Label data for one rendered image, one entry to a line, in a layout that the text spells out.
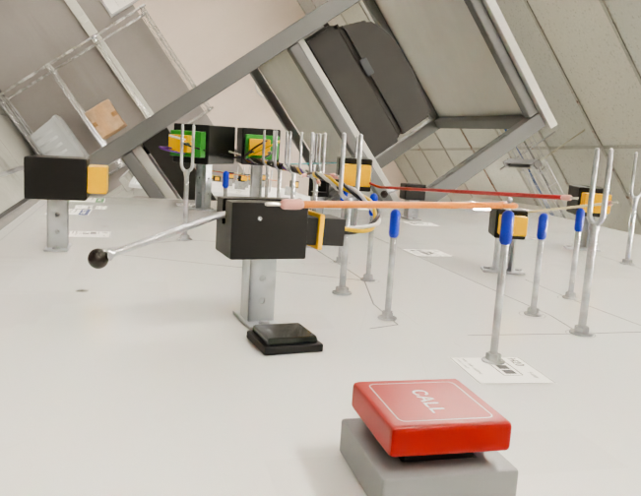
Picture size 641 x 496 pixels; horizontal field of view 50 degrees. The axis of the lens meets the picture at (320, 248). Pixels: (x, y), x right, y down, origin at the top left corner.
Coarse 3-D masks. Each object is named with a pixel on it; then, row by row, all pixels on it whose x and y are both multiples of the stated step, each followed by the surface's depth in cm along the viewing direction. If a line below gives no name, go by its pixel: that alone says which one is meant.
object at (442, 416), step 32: (384, 384) 30; (416, 384) 30; (448, 384) 30; (384, 416) 27; (416, 416) 27; (448, 416) 27; (480, 416) 27; (384, 448) 26; (416, 448) 26; (448, 448) 26; (480, 448) 26
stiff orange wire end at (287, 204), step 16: (288, 208) 36; (320, 208) 37; (336, 208) 37; (352, 208) 38; (368, 208) 38; (384, 208) 39; (400, 208) 39; (416, 208) 40; (432, 208) 40; (448, 208) 41; (464, 208) 42; (480, 208) 42; (496, 208) 43; (512, 208) 43
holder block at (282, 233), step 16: (224, 208) 50; (240, 208) 47; (256, 208) 48; (272, 208) 48; (304, 208) 49; (224, 224) 49; (240, 224) 48; (256, 224) 48; (272, 224) 48; (288, 224) 49; (304, 224) 49; (224, 240) 49; (240, 240) 48; (256, 240) 48; (272, 240) 49; (288, 240) 49; (304, 240) 50; (240, 256) 48; (256, 256) 48; (272, 256) 49; (288, 256) 49; (304, 256) 50
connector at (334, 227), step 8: (328, 216) 52; (312, 224) 50; (328, 224) 51; (336, 224) 51; (344, 224) 51; (312, 232) 50; (328, 232) 51; (336, 232) 51; (344, 232) 51; (312, 240) 50; (328, 240) 51; (336, 240) 51
